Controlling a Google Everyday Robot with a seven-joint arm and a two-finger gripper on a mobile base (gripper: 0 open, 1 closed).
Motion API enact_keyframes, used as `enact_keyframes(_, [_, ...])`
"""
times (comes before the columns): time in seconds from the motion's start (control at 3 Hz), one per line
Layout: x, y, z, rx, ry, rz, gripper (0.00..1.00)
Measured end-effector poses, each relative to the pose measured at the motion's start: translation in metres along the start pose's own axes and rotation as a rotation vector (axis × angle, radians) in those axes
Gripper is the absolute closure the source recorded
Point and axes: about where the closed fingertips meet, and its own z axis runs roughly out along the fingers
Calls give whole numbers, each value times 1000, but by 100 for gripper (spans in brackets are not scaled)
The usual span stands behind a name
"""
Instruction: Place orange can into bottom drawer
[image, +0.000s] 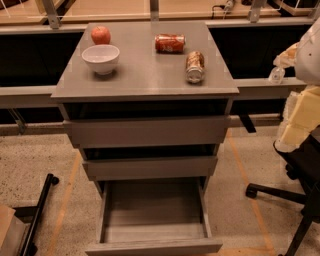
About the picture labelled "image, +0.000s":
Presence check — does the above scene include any clear sanitizer pump bottle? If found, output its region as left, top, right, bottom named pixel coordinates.
left=268, top=67, right=285, bottom=84

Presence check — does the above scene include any grey top drawer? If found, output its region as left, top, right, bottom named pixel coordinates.
left=64, top=116, right=230, bottom=148

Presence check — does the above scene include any grey drawer cabinet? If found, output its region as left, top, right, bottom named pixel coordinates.
left=50, top=20, right=240, bottom=196

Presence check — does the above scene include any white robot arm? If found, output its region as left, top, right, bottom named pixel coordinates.
left=269, top=18, right=320, bottom=152

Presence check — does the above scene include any black office chair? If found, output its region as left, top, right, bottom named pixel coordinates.
left=245, top=125, right=320, bottom=256

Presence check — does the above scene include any grey middle drawer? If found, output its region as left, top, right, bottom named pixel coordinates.
left=83, top=156, right=217, bottom=181

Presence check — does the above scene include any grey metal rail frame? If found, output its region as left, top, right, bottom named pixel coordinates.
left=1, top=0, right=319, bottom=131

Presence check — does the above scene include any orange brown soda can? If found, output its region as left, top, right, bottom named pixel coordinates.
left=185, top=51, right=205, bottom=84

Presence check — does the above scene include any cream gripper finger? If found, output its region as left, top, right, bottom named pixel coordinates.
left=275, top=85, right=320, bottom=152
left=273, top=43, right=298, bottom=69

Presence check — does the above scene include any white ceramic bowl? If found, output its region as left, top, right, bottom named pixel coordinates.
left=81, top=44, right=120, bottom=75

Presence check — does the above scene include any red apple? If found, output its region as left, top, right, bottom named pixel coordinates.
left=91, top=26, right=111, bottom=45

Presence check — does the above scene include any black metal stand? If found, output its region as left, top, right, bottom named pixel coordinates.
left=14, top=173, right=59, bottom=256

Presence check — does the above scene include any brown cardboard box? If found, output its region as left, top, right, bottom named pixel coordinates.
left=0, top=204, right=26, bottom=256

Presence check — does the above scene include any grey open bottom drawer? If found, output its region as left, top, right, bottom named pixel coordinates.
left=86, top=177, right=222, bottom=256

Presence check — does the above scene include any red soda can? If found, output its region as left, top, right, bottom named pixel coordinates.
left=155, top=34, right=186, bottom=53

